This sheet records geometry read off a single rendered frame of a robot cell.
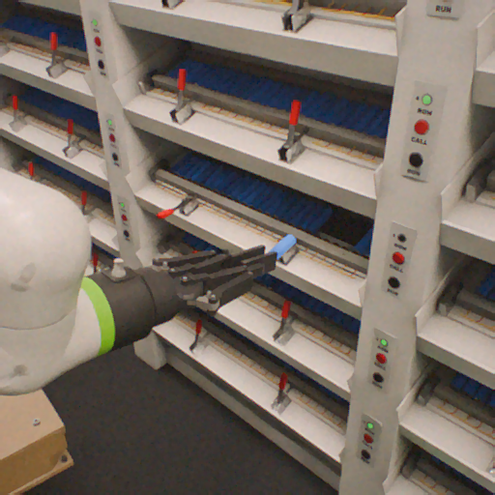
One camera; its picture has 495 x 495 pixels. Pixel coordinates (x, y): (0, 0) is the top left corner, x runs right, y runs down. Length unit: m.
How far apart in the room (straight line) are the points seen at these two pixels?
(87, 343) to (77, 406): 0.93
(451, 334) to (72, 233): 0.59
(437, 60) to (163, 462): 1.03
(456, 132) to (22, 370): 0.55
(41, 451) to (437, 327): 0.65
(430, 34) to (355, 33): 0.12
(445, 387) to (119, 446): 0.78
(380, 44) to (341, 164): 0.19
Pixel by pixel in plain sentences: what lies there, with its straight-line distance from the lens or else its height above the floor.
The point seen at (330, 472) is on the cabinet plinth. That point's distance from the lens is 1.32.
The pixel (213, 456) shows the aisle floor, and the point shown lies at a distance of 1.39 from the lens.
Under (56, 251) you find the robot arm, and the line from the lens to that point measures 0.50.
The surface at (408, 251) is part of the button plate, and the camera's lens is 0.82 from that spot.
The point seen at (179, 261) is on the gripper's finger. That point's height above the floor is 0.68.
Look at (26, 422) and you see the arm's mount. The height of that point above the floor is 0.38.
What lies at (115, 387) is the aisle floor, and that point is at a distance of 1.57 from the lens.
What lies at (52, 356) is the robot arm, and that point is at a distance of 0.59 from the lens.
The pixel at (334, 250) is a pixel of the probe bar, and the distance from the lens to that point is 0.97.
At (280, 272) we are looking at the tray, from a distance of 1.02.
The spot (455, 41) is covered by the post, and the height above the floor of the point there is 0.96.
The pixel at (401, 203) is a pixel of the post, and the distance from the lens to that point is 0.80.
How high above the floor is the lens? 1.10
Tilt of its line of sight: 33 degrees down
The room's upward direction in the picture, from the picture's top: straight up
